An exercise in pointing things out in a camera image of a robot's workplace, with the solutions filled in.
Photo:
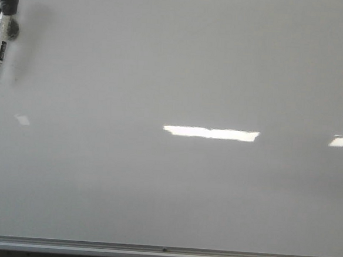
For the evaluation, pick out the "white marker with black cap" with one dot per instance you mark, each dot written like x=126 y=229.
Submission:
x=9 y=27

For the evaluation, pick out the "white whiteboard surface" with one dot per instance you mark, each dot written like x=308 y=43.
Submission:
x=208 y=124

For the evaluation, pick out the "aluminium whiteboard tray rail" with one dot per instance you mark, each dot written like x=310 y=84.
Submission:
x=101 y=249

